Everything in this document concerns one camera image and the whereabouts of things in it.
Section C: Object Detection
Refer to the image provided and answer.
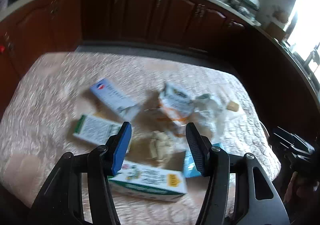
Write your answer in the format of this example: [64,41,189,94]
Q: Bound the white blue medicine box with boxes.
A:
[89,78,140,122]

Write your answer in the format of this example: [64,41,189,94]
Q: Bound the white orange snack wrapper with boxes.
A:
[147,82,194,137]

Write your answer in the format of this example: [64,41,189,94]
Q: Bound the wire dish rack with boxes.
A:
[228,0,260,12]

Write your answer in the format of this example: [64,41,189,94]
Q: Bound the white tissue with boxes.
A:
[192,94,226,143]

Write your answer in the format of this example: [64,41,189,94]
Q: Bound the beige embossed tablecloth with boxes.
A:
[0,51,282,225]

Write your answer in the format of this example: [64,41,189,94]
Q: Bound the kitchen faucet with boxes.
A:
[303,49,320,68]

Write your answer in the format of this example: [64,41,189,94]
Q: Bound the crumpled beige paper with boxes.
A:
[147,130,175,168]

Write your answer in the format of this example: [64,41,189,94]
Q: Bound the person's right hand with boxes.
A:
[283,171,319,219]

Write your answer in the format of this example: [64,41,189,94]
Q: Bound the white green medicine box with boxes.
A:
[73,114,122,146]

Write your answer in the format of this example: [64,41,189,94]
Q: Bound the blue snack packet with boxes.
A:
[183,143,223,178]

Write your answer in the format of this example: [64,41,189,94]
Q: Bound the wooden kitchen cabinets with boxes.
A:
[1,0,250,108]

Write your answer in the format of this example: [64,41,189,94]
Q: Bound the small tan cork piece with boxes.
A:
[227,101,239,112]

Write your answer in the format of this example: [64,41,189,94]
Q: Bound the white green milk carton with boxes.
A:
[108,160,188,202]

